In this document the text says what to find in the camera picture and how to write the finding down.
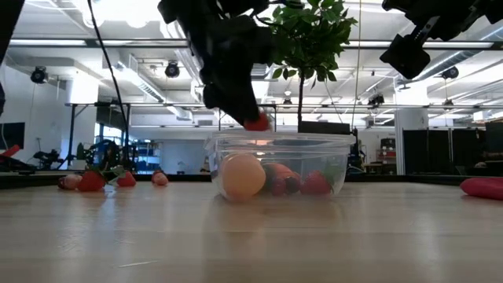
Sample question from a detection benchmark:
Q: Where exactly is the green plant in black pot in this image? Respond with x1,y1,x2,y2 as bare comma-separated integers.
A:
253,0,359,135

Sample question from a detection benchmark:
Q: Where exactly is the orange toy carrot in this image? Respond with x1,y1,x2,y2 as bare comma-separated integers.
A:
262,162,302,186

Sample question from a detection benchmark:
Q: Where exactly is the orange pink toy peach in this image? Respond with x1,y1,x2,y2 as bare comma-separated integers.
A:
219,152,267,204

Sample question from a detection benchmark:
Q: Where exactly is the blue storage shelf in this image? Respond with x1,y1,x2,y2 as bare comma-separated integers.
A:
129,139,162,173

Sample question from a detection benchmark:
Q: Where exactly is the clear plastic tupperware container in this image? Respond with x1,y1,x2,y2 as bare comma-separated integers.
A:
203,130,357,204

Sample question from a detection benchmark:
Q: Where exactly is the black ceiling spotlight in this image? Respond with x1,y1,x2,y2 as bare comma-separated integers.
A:
441,65,460,81
30,65,49,85
164,61,181,79

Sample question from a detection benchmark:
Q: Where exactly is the black office partition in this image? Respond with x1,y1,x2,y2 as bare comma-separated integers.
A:
402,127,486,177

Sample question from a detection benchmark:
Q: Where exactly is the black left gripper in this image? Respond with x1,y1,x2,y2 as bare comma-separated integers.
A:
188,15,276,127

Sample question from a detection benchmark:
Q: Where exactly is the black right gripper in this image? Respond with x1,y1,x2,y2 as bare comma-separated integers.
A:
379,0,488,80

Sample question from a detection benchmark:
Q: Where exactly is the pale pink strawberry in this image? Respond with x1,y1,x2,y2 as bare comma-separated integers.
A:
151,170,170,187
62,174,83,191

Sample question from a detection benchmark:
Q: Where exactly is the dark wall monitor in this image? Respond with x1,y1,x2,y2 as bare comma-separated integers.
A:
0,122,26,151

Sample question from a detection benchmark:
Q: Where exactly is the long grey ceiling beam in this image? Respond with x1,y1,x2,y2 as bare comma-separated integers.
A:
7,38,503,50

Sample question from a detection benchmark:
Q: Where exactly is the red cloth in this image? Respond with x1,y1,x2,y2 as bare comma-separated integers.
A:
459,176,503,200

